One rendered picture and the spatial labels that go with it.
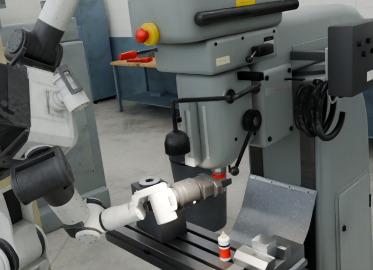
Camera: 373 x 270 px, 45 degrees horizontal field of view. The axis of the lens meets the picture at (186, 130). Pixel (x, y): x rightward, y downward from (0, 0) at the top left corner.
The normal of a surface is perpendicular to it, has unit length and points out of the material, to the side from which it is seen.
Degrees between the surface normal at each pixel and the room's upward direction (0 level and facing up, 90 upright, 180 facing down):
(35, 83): 58
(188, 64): 90
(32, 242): 81
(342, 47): 90
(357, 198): 88
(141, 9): 90
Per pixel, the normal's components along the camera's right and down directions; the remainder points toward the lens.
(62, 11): 0.51, 0.43
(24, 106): 0.66, -0.44
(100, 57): 0.71, 0.14
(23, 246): 0.82, -0.07
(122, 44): -0.70, 0.27
